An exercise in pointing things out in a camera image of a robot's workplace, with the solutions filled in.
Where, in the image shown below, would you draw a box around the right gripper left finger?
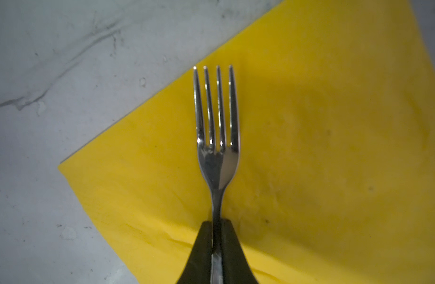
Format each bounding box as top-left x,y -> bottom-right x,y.
177,221 -> 212,284

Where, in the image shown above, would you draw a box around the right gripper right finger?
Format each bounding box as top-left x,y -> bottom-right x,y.
221,219 -> 258,284

